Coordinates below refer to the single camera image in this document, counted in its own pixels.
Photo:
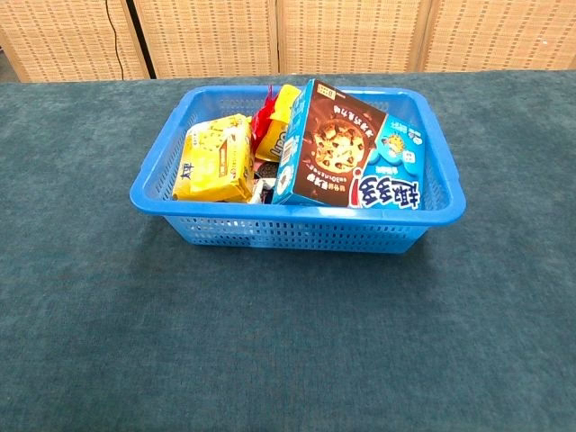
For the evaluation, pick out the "woven bamboo screen panel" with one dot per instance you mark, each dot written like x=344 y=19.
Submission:
x=58 y=36
x=504 y=31
x=351 y=31
x=207 y=36

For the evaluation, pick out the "small white snack packet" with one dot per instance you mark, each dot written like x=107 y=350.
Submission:
x=258 y=191

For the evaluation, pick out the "black tripod pole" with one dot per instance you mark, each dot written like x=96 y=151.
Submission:
x=139 y=40

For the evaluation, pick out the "blue chocolate chip cookie box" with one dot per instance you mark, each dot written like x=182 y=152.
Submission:
x=333 y=139

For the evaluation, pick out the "yellow Lipo snack bag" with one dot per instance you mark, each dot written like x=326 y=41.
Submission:
x=274 y=139

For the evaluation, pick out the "teal table cloth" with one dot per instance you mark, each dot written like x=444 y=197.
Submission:
x=288 y=337

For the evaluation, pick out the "blue plastic basket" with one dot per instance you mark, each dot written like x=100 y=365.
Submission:
x=292 y=229

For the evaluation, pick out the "yellow cracker pack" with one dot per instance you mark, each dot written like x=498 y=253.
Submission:
x=211 y=162

